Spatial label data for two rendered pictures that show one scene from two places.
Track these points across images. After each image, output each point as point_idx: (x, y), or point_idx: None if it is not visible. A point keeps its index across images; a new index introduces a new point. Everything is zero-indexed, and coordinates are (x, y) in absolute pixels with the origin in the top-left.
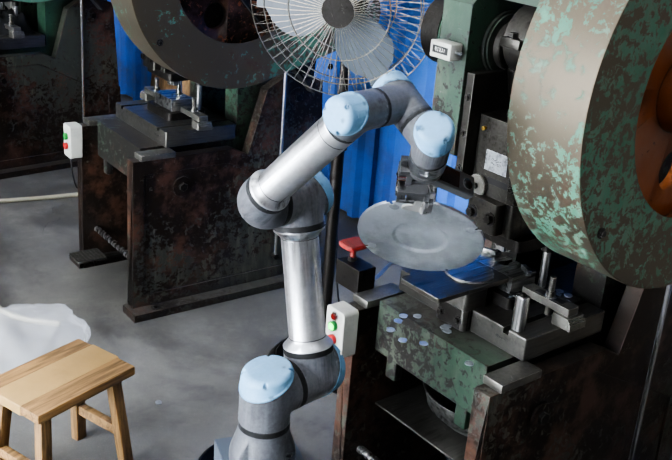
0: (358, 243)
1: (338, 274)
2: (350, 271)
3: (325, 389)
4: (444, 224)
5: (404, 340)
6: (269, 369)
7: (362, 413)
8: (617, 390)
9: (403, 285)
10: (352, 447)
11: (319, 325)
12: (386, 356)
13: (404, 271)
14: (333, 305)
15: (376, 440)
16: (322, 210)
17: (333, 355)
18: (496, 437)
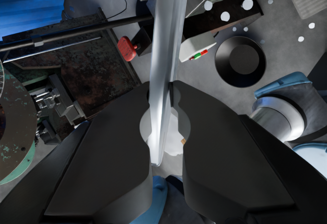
0: (126, 46)
1: (149, 52)
2: (150, 47)
3: (318, 94)
4: None
5: (249, 2)
6: (321, 165)
7: (228, 9)
8: None
9: None
10: (243, 10)
11: (279, 128)
12: (213, 3)
13: None
14: (182, 59)
15: None
16: (175, 214)
17: (292, 95)
18: None
